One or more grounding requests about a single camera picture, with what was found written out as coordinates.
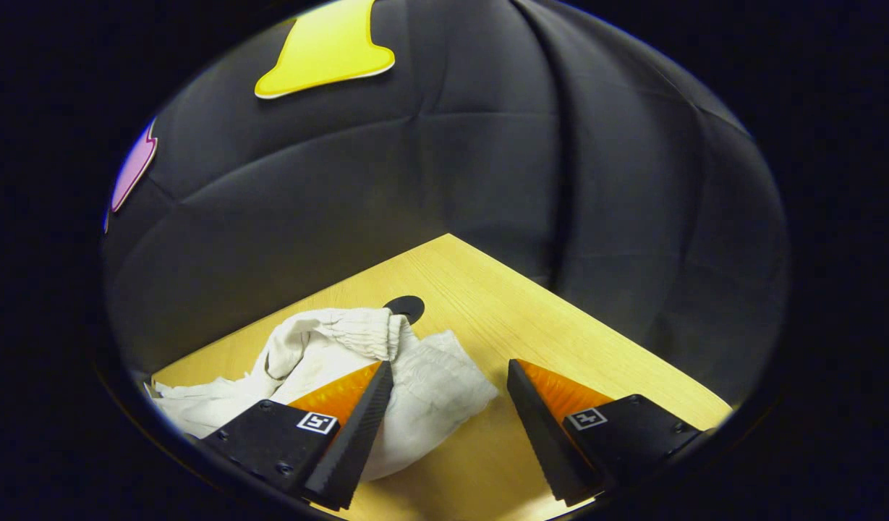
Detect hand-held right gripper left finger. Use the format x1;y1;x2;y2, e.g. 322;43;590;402
200;360;394;512

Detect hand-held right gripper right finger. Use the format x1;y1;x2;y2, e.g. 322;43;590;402
506;358;705;507

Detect white jeans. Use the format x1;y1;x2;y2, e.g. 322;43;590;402
146;308;500;482

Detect black table grommet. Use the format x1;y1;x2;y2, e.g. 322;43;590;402
384;295;425;324

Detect black backdrop cloth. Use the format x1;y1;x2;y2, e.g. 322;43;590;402
101;0;791;406

